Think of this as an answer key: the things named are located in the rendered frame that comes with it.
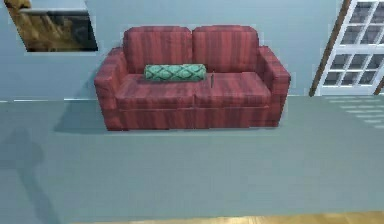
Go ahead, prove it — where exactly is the green patterned bolster cushion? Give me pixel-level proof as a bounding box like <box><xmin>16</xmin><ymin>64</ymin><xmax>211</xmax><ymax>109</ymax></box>
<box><xmin>143</xmin><ymin>63</ymin><xmax>208</xmax><ymax>83</ymax></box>

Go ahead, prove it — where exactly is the red striped sofa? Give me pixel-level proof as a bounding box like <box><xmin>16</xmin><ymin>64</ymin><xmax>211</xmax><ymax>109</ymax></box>
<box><xmin>93</xmin><ymin>25</ymin><xmax>292</xmax><ymax>132</ymax></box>

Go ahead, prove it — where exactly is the framed brown picture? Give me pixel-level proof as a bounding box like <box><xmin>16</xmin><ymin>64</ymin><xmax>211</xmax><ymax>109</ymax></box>
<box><xmin>3</xmin><ymin>0</ymin><xmax>100</xmax><ymax>53</ymax></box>

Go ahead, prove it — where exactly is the white paned window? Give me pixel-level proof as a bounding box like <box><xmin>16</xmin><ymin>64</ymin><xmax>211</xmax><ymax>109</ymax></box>
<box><xmin>308</xmin><ymin>0</ymin><xmax>384</xmax><ymax>98</ymax></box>

